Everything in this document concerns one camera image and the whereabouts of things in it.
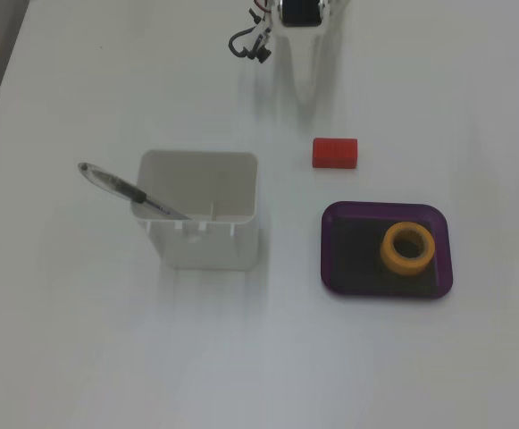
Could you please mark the purple rectangular tray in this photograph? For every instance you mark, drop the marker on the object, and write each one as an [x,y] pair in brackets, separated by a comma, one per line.
[344,268]

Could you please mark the yellow tape roll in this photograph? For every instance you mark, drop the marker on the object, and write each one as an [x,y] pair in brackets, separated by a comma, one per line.
[390,257]

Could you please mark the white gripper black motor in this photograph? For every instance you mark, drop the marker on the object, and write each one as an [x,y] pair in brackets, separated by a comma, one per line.
[302,37]

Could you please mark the white plastic box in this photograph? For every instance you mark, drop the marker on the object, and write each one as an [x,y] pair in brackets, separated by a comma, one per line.
[205,210]

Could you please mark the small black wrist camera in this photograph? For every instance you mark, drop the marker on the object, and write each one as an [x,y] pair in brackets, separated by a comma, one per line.
[261,50]

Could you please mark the clear black ballpoint pen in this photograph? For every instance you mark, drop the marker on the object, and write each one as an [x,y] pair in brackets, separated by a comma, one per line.
[120,184]

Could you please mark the red ribbed cube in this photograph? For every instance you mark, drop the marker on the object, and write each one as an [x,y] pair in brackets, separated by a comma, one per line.
[335,153]

